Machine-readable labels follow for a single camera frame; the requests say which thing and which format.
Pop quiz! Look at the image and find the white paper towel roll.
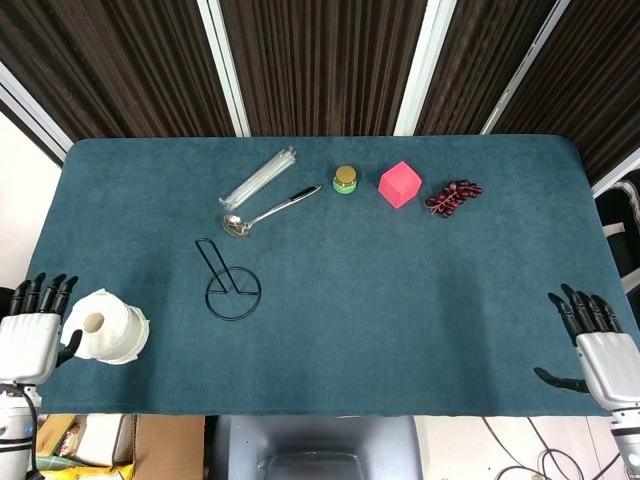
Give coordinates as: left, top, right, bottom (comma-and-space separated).
60, 287, 150, 366

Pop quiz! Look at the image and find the green jar gold lid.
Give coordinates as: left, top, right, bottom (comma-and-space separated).
332, 165, 359, 197

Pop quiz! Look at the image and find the black wire roll holder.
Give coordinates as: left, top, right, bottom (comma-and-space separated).
194, 238, 262, 321

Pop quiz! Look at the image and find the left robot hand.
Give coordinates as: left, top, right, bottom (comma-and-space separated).
0, 272, 84, 385

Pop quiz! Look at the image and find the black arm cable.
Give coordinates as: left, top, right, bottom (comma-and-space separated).
0, 382, 44, 480

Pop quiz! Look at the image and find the brown cardboard box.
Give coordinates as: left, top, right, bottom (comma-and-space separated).
112, 413, 207, 480

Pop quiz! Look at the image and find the black cable on floor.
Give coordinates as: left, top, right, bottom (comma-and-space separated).
482, 417, 636, 480

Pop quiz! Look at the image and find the metal ladle black handle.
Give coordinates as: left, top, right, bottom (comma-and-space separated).
221, 185, 323, 239

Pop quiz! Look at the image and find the dark red grape bunch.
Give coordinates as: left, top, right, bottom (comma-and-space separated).
424, 179, 485, 218

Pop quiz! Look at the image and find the blue table cloth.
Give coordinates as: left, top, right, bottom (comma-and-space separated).
20, 133, 632, 417

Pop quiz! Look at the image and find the clear plastic straw pack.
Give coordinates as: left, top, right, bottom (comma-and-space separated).
218, 145, 299, 211

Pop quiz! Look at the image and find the yellow package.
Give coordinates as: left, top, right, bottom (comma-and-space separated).
39, 457, 136, 480

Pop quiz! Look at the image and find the pink cube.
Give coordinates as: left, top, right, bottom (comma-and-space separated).
377, 160, 423, 210

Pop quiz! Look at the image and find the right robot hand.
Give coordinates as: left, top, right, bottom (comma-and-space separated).
533, 283, 640, 412

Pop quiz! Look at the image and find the black chair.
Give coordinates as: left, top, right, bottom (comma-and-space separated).
594, 172, 640, 296

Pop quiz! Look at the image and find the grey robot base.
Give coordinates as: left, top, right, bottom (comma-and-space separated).
208, 414, 422, 480

